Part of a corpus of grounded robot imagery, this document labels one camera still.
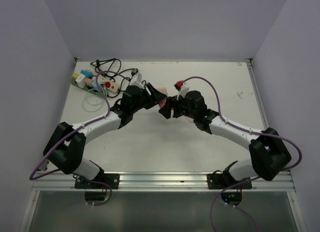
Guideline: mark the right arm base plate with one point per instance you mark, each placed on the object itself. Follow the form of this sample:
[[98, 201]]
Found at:
[[218, 180]]

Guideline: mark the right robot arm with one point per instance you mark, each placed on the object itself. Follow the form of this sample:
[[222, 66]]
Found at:
[[268, 154]]

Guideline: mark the aluminium front rail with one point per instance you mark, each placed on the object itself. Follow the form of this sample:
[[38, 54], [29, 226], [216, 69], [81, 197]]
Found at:
[[164, 182]]

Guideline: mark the yellow plug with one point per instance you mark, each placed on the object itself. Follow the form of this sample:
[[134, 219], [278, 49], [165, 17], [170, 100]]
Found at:
[[75, 75]]

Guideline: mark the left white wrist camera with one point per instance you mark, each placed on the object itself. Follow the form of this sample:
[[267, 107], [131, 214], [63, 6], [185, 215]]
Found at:
[[136, 80]]

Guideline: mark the pink square plug charger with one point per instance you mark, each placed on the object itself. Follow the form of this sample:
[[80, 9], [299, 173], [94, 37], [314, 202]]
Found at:
[[162, 103]]

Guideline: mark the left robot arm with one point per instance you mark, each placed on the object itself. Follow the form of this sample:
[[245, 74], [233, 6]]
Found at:
[[66, 146]]

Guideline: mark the blue plug charger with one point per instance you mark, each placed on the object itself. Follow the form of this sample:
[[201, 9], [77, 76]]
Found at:
[[87, 73]]

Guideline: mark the peach cube socket adapter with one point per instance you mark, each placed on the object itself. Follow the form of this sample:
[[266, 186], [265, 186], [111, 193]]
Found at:
[[163, 90]]

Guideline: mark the green power strip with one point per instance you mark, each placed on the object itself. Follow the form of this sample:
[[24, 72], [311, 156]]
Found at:
[[86, 88]]

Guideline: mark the pale pink plug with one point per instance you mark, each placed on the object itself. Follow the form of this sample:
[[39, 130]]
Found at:
[[88, 82]]

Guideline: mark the cream power strip red buttons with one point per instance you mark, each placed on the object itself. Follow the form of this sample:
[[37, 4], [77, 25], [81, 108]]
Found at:
[[109, 85]]

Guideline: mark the light blue plug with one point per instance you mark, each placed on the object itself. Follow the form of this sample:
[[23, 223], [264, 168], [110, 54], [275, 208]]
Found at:
[[96, 86]]

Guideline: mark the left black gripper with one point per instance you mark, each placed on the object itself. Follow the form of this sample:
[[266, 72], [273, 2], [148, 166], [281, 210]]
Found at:
[[154, 96]]

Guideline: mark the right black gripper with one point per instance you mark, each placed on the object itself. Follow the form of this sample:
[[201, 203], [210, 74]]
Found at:
[[166, 111]]

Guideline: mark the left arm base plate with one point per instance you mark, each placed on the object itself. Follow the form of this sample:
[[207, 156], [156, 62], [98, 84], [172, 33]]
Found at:
[[100, 180]]

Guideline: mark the right wrist camera red cap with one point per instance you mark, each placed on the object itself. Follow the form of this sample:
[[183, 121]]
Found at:
[[182, 88]]

